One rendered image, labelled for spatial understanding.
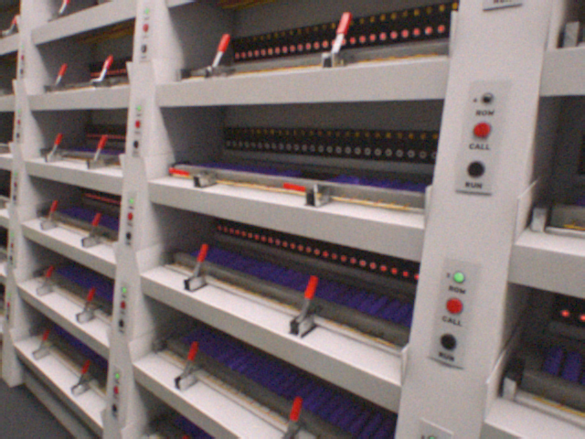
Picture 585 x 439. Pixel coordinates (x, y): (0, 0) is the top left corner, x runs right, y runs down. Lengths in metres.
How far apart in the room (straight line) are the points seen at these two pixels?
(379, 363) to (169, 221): 0.57
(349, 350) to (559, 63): 0.43
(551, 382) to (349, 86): 0.44
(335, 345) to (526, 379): 0.25
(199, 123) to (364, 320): 0.59
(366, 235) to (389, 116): 0.29
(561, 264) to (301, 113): 0.58
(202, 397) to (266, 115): 0.60
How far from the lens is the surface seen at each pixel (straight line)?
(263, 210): 0.67
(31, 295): 1.52
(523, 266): 0.51
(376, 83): 0.59
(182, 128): 0.97
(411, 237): 0.54
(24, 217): 1.58
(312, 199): 0.63
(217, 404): 0.86
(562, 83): 0.52
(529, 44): 0.53
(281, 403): 0.81
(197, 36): 1.02
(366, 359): 0.61
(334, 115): 0.85
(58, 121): 1.60
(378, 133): 0.75
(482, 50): 0.54
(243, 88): 0.74
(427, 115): 0.76
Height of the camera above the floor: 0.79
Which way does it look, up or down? 5 degrees down
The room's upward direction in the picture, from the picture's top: 7 degrees clockwise
